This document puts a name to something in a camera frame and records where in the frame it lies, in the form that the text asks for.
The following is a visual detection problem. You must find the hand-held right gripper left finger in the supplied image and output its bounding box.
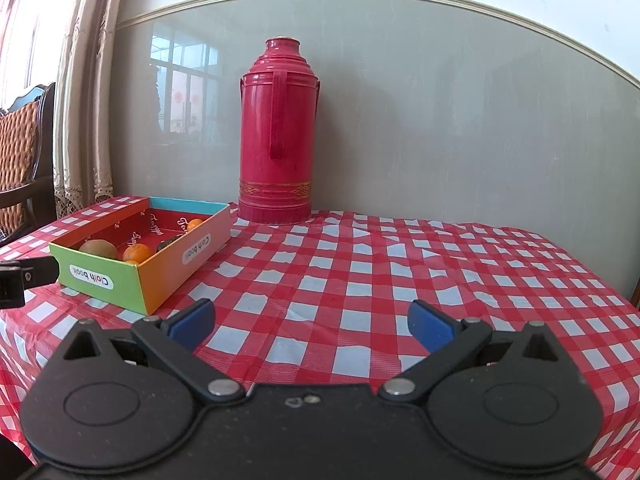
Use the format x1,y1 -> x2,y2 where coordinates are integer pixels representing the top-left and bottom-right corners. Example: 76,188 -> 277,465
62,298 -> 246,406

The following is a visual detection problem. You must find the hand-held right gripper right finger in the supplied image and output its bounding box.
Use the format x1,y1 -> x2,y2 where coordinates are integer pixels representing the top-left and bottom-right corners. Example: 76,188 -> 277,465
378,300 -> 563,403

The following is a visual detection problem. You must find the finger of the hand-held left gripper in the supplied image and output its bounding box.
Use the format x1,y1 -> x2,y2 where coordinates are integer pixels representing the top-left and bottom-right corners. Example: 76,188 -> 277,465
0,256 -> 58,309

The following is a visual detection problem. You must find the orange cardboard box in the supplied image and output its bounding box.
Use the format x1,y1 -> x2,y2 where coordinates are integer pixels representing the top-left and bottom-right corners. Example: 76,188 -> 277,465
48,196 -> 232,316

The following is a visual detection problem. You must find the brown kiwi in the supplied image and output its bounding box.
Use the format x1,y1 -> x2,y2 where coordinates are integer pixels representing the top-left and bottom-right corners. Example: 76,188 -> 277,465
79,239 -> 120,261

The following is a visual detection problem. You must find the red checked tablecloth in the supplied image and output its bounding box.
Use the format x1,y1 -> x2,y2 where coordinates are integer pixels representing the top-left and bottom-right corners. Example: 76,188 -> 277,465
0,195 -> 640,480

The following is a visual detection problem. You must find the wooden chair with orange cushion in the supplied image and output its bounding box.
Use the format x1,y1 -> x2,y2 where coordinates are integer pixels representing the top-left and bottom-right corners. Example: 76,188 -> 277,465
0,82 -> 57,242

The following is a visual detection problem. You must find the beige curtain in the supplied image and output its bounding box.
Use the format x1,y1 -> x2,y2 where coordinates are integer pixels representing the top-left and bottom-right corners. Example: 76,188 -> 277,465
52,0 -> 132,219

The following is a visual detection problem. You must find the red thermos flask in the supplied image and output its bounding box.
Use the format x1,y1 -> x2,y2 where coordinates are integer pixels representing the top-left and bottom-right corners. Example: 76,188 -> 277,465
237,36 -> 321,224

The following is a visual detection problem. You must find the window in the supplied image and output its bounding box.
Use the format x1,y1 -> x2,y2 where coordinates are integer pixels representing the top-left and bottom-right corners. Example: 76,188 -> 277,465
0,0 -> 91,111

